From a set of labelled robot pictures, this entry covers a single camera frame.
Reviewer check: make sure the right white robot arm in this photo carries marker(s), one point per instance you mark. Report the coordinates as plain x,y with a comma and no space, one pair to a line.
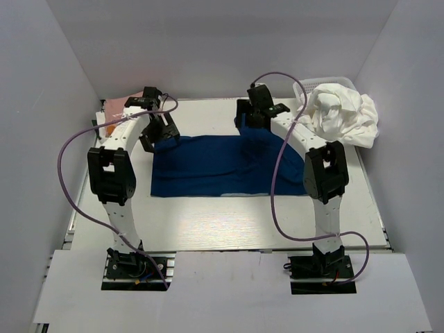
325,170

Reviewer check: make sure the blue t-shirt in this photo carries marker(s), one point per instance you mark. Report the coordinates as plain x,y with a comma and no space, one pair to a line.
226,165

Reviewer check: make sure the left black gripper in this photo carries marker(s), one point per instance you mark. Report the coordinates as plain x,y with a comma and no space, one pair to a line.
168,131

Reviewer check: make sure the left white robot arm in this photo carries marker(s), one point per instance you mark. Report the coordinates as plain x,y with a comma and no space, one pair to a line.
111,175

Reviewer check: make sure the folded pink t-shirt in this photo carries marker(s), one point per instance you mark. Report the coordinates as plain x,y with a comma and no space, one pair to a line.
113,108

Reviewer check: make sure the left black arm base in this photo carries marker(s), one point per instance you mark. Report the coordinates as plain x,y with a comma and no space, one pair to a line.
132,273

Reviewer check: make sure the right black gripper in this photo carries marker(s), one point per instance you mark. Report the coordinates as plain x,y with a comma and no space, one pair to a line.
244,107

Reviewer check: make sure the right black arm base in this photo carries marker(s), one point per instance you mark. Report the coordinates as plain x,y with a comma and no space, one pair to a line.
306,279

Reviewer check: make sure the white plastic basket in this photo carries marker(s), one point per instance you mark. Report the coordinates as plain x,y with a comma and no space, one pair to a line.
311,83

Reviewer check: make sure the crumpled white t-shirts pile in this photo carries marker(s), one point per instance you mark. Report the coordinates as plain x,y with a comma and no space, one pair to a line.
338,113

